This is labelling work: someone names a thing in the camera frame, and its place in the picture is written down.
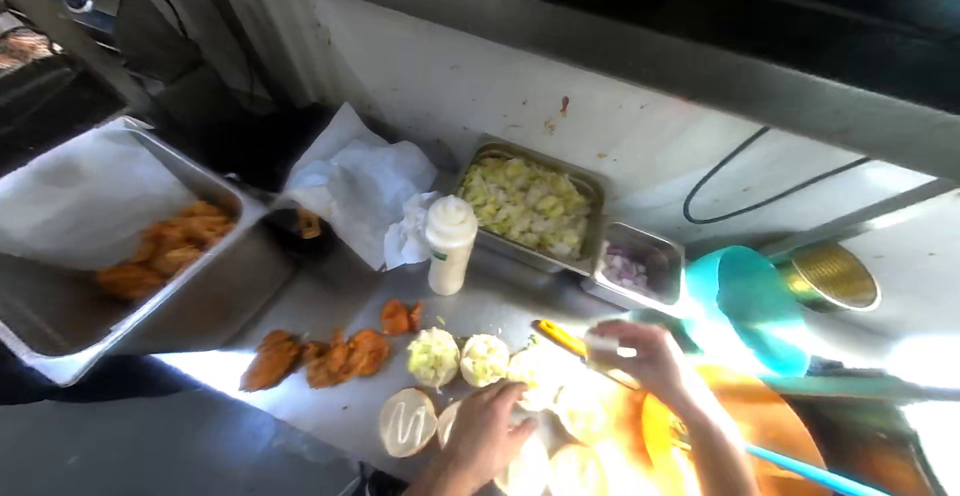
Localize person's right hand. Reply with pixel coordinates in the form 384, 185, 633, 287
586, 319, 702, 416

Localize person's left hand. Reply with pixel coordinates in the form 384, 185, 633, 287
432, 378, 539, 492

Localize pale white piece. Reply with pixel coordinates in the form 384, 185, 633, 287
585, 333, 638, 370

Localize person's left forearm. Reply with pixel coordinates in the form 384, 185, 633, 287
403, 461, 474, 496

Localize person's right forearm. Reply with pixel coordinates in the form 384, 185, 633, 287
675, 385, 761, 496

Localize heap of chopped purple onion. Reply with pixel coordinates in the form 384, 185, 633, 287
600, 242, 651, 296

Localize small steel pan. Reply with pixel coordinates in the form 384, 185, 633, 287
582, 221, 686, 319

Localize rows of bun halves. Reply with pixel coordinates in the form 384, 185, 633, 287
378, 326, 610, 496

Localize yellow round container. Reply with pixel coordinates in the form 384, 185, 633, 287
641, 393, 704, 496

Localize fried chicken piece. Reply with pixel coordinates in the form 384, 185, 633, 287
347, 328, 391, 378
380, 298, 425, 336
239, 329, 303, 392
302, 328, 352, 389

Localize teal plastic container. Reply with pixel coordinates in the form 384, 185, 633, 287
683, 245, 813, 379

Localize rectangular steel pan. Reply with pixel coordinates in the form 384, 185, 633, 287
456, 134, 612, 277

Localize white squeeze bottle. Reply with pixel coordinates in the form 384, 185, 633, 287
425, 195, 479, 297

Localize heap of chopped lettuce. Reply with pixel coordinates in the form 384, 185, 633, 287
459, 155, 593, 260

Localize large round orange tub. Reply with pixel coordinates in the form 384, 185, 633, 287
603, 364, 828, 496

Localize crumpled white paper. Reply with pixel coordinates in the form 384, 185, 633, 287
383, 191, 441, 271

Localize open golden tin can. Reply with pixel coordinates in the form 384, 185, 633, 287
775, 243, 882, 314

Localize white paper sheet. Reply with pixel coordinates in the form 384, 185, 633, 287
274, 102, 439, 272

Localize long steel overhead shelf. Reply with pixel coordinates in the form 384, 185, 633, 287
206, 0, 960, 183

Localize large deep steel pan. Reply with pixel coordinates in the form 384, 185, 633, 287
0, 115, 295, 387

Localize pile of fried chicken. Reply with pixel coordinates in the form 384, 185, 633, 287
95, 200, 236, 303

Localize white lining paper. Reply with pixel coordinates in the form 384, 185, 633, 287
0, 122, 198, 270

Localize steel appliance with knob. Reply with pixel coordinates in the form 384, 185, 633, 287
15, 0, 204, 86

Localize yellow-handled knife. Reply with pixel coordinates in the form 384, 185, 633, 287
532, 319, 642, 392

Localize black looped cable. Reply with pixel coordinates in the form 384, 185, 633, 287
681, 126, 873, 226

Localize blue stick handle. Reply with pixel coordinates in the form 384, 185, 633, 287
744, 443, 895, 496

